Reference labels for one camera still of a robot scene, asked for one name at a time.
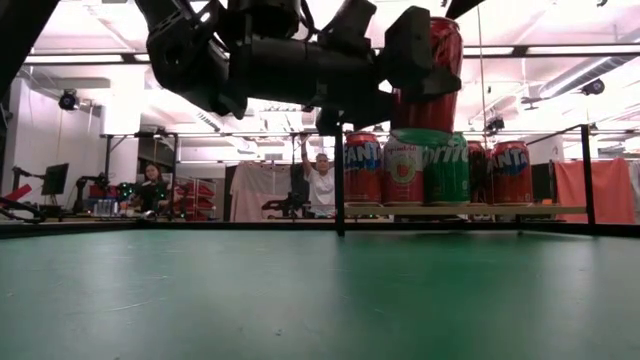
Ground green Sprite can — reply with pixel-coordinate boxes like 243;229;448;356
422;132;471;207

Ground wooden shelf with black frame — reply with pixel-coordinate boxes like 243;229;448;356
332;123;596;237

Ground red cloth panel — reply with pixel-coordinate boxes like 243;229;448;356
552;156;638;226

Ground white hanging sheet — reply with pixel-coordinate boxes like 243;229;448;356
228;160;296;223

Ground red Fanta can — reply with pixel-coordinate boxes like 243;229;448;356
487;140;535;207
342;131;385;206
389;16;465;147

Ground black monitor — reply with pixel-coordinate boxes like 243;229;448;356
40;163;70;197

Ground black overhead light bar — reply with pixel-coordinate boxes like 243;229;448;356
22;43;640;66

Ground red soda can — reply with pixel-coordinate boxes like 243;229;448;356
467;140;494;206

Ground red storage bins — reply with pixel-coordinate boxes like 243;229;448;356
174;177;221;221

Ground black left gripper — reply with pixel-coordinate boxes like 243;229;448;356
226;0;464;137

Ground green table mat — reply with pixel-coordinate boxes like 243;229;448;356
0;228;640;360

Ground silver can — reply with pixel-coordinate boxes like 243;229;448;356
381;134;426;207

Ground black background rig frame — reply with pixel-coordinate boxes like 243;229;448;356
99;130;341;222

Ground person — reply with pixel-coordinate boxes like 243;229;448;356
298;133;337;219
128;162;174;217

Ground black partition panel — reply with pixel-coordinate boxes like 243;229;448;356
530;162;554;204

